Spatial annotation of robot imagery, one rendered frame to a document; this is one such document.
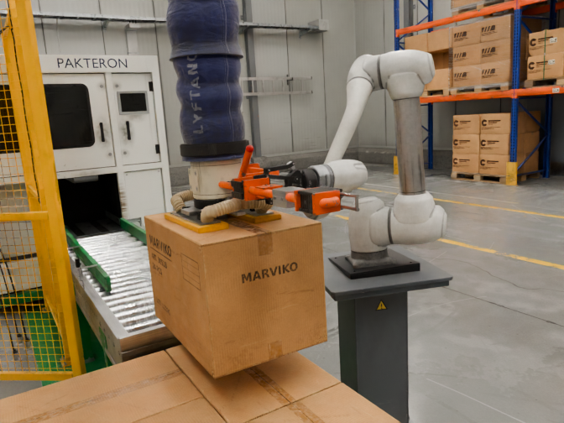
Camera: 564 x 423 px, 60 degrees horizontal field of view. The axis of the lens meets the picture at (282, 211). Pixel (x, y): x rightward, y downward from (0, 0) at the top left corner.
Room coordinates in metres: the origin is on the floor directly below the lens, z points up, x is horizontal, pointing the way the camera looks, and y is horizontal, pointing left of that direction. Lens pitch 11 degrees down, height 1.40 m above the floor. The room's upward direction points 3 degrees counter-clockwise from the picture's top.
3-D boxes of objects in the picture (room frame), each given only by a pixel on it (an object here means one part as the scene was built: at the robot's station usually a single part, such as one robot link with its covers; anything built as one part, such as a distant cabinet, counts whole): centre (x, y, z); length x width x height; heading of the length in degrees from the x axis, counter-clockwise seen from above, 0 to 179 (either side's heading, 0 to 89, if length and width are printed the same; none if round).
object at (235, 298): (1.64, 0.20, 0.87); 0.60 x 0.40 x 0.40; 30
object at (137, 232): (3.37, 0.91, 0.60); 1.60 x 0.10 x 0.09; 31
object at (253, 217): (1.69, 0.13, 1.09); 0.34 x 0.10 x 0.05; 30
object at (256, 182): (1.43, 0.09, 1.20); 0.10 x 0.08 x 0.06; 120
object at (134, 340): (1.92, 0.36, 0.58); 0.70 x 0.03 x 0.06; 121
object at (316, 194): (1.12, -0.08, 1.20); 0.08 x 0.07 x 0.05; 30
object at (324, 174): (1.53, -0.12, 1.20); 0.09 x 0.06 x 0.09; 31
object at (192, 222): (1.59, 0.29, 1.09); 0.34 x 0.10 x 0.05; 30
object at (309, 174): (1.50, -0.06, 1.20); 0.09 x 0.07 x 0.08; 121
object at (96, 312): (2.76, 1.24, 0.50); 2.31 x 0.05 x 0.19; 31
